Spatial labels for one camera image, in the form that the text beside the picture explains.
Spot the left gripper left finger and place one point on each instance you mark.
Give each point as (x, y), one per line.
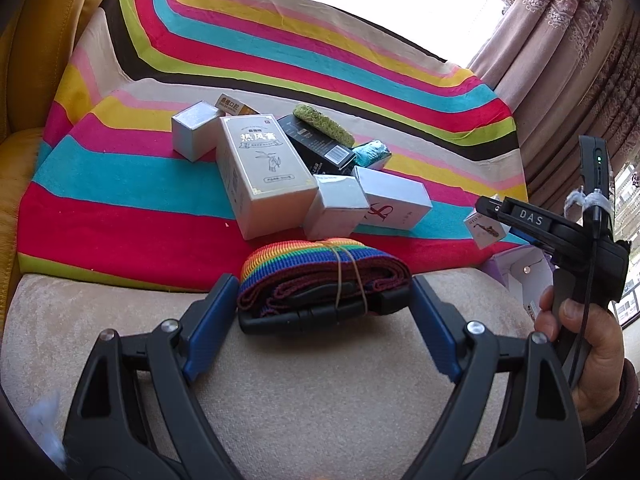
(107, 433)

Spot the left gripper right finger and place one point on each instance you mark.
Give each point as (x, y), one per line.
(538, 435)

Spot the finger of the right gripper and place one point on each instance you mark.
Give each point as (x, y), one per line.
(502, 211)
(529, 235)

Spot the white cube box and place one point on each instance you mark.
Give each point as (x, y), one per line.
(485, 231)

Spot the white box red logo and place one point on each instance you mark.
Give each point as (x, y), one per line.
(394, 202)

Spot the teal tissue pack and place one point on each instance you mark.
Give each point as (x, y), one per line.
(372, 155)

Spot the small silver box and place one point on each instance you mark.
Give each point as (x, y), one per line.
(337, 209)

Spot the black barcode box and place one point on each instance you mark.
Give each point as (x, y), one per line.
(320, 153)

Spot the green sponge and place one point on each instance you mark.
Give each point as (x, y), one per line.
(324, 124)

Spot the cream tall medicine box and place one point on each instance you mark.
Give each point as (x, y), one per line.
(269, 187)

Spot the gold white slim box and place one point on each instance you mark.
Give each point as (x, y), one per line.
(233, 107)

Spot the silver cube box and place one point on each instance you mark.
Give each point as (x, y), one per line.
(196, 130)

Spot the person right hand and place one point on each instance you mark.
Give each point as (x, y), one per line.
(599, 387)

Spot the purple storage box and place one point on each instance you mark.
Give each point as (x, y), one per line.
(524, 281)

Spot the pink patterned curtain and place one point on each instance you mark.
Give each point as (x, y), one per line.
(566, 68)

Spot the mustard leather armchair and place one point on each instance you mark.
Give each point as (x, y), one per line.
(37, 40)

